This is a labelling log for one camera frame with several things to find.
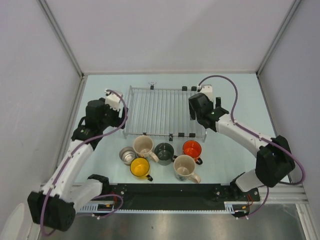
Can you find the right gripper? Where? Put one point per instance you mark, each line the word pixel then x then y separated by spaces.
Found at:
pixel 192 113

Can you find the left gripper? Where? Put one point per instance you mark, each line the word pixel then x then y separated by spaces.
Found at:
pixel 118 121

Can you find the beige floral mug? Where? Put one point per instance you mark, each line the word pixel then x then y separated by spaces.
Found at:
pixel 143 146

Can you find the beige patterned mug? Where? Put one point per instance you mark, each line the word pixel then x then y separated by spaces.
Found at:
pixel 184 169

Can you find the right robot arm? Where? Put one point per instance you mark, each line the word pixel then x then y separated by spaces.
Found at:
pixel 273 156

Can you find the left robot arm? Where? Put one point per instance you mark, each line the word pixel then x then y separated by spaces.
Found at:
pixel 56 204

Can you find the orange mug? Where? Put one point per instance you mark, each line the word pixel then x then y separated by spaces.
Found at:
pixel 193 149

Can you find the stainless steel cup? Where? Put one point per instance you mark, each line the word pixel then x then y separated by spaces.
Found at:
pixel 127 155

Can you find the dark grey mug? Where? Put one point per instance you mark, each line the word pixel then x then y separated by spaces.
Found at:
pixel 165 153

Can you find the yellow mug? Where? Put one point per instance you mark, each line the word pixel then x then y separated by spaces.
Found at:
pixel 141 169

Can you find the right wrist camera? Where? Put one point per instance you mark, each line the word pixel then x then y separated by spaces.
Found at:
pixel 207 89

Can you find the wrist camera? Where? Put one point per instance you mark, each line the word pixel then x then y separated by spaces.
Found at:
pixel 207 89
pixel 113 100

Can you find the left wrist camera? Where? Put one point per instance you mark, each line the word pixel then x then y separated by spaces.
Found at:
pixel 113 100

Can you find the metal wire dish rack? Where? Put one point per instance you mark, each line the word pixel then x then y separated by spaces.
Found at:
pixel 162 112

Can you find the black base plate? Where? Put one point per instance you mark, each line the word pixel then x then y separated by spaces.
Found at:
pixel 179 196

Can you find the slotted cable duct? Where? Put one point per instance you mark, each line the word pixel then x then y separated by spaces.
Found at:
pixel 106 208

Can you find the aluminium frame rail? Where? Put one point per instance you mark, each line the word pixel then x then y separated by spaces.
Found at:
pixel 282 195

